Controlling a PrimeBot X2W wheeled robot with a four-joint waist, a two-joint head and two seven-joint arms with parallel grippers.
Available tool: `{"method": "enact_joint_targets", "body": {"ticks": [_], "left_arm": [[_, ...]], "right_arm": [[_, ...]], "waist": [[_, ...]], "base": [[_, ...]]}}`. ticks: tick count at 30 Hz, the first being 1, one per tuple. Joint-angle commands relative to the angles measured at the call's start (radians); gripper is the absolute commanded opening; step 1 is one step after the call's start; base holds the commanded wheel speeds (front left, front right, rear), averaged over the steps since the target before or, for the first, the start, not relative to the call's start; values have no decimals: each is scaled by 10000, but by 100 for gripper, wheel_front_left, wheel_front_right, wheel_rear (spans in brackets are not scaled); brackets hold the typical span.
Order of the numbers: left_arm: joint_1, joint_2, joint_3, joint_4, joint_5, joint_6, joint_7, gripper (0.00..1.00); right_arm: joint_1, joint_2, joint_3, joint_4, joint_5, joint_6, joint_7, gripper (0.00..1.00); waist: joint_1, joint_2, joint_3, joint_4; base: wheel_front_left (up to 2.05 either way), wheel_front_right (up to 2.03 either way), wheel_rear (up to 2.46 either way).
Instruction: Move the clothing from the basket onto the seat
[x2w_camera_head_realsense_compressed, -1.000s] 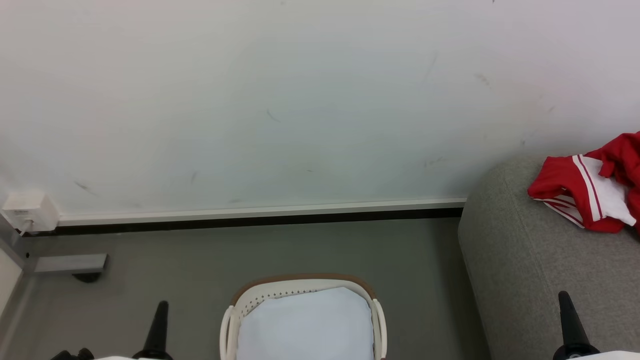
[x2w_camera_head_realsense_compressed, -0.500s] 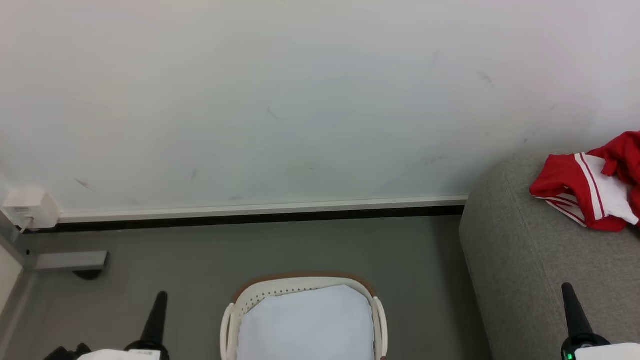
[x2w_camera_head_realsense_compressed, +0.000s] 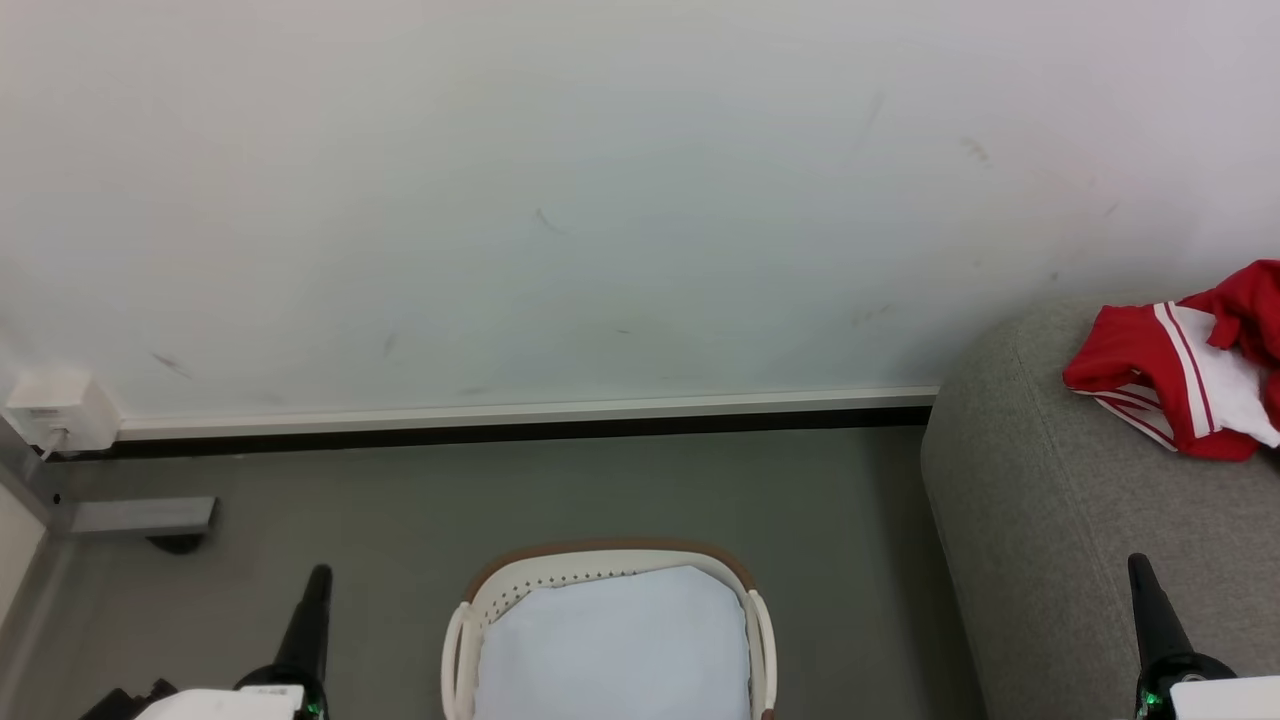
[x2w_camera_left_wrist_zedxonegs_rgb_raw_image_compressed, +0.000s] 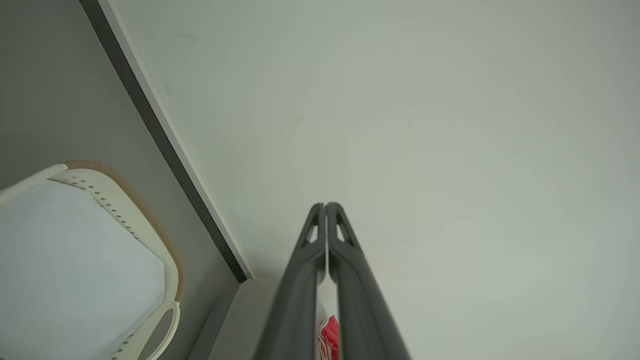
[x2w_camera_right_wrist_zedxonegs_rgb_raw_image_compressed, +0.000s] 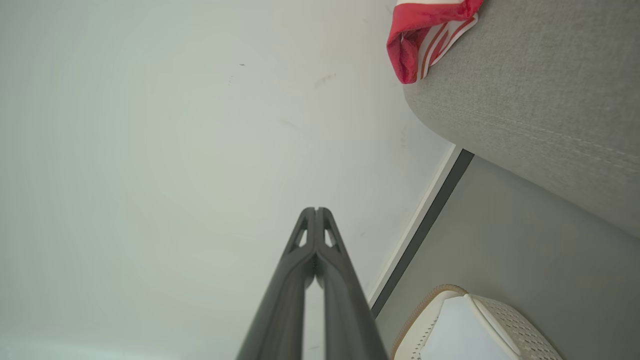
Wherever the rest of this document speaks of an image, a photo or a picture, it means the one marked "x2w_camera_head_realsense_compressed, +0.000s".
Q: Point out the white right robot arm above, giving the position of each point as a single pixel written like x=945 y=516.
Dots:
x=1230 y=700

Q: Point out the white and black skirting board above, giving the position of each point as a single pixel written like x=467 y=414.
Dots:
x=500 y=420

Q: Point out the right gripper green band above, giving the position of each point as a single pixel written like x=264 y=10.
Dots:
x=1165 y=685

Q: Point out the white wall power adapter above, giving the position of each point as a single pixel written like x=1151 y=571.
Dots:
x=60 y=405

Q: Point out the red and white striped jacket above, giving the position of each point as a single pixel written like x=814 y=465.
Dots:
x=1130 y=360

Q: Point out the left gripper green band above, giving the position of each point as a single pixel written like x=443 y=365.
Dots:
x=312 y=700

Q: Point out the grey metal furniture frame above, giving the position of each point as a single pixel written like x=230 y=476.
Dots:
x=140 y=515

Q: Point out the white cloth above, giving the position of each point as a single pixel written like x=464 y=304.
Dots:
x=615 y=650

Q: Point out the grey fabric sofa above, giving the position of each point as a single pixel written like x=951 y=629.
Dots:
x=1060 y=560

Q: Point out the black furniture foot pad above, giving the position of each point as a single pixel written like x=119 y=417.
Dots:
x=176 y=544

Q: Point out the cream laundry basket brown rim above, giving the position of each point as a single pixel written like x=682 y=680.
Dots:
x=480 y=600

